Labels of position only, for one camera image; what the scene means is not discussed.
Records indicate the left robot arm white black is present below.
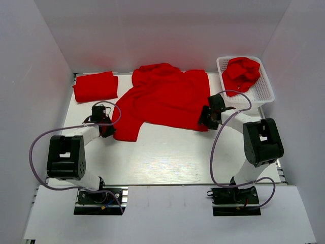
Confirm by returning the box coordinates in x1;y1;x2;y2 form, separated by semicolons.
47;105;116;203

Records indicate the red t shirt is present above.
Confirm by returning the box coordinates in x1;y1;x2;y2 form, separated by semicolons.
112;63;210;142
73;71;118;103
222;57;261;97

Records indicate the white front panel board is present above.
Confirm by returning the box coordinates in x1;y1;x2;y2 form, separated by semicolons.
24;186;316;243

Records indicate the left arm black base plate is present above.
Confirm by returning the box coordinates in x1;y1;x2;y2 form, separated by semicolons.
74;186;128;216

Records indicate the white plastic basket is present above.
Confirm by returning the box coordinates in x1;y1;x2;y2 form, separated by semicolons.
216;56;275;108

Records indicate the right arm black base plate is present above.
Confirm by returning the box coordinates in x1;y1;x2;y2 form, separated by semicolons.
207;187;261;217

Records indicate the crumpled red t shirt in basket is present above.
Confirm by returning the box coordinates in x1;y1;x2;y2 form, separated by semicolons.
222;57;261;97

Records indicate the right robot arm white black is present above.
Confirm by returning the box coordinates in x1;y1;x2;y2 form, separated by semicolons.
198;93;284;203

